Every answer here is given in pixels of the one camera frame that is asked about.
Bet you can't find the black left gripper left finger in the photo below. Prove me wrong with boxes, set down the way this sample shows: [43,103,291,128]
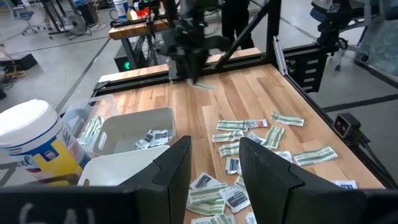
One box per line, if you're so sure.
[119,135,192,224]

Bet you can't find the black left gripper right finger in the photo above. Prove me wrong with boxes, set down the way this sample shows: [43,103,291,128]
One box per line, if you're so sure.
[239,136,368,224]

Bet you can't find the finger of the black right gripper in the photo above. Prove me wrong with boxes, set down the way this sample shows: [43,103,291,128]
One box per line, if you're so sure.
[182,62,195,84]
[193,62,206,85]

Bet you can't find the person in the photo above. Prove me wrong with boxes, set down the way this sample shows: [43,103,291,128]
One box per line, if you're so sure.
[221,0,255,50]

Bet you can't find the white plastic bin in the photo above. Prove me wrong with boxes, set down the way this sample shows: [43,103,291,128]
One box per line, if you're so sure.
[76,144,171,187]

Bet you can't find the white ointment packet orange label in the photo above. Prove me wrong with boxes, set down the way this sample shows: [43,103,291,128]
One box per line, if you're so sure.
[245,119,269,129]

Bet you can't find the wooden workbench black legs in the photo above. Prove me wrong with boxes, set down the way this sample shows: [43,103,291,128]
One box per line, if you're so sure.
[108,17,170,73]

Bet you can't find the black computer green light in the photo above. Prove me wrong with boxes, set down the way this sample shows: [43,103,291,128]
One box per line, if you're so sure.
[113,45,140,73]

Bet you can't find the grey plastic bin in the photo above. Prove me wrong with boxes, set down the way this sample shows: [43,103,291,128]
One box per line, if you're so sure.
[92,106,177,156]

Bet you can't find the white light bar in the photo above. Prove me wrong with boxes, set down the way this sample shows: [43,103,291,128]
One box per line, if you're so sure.
[272,35,289,76]

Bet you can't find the disinfecting wipes canister white lid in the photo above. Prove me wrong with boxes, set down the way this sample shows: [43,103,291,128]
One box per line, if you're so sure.
[0,98,91,187]
[113,0,130,22]

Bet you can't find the black slotted metal box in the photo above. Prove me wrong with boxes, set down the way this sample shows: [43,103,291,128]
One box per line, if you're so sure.
[284,46,329,93]

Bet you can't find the clear plastic bin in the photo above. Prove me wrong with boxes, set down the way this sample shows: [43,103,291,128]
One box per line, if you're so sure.
[60,94,121,153]

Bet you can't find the black floor fan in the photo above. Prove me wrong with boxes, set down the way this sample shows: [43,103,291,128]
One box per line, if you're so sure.
[63,11,93,40]

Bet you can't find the black wheeled equipment stand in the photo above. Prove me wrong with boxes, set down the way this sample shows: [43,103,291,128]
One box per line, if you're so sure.
[309,0,371,73]

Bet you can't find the black floor box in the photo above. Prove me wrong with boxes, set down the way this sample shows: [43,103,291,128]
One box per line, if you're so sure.
[0,52,39,72]

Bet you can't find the grey office chair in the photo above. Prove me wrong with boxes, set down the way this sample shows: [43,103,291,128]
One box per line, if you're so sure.
[9,0,40,35]

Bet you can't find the teal fabric panel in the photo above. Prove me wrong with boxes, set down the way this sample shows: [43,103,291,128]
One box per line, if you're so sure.
[360,17,398,77]

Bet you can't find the black table-level camera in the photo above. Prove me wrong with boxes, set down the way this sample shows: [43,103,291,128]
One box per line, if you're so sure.
[331,112,362,141]

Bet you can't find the yellow floor cable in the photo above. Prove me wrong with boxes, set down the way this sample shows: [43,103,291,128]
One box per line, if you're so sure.
[2,68,27,82]

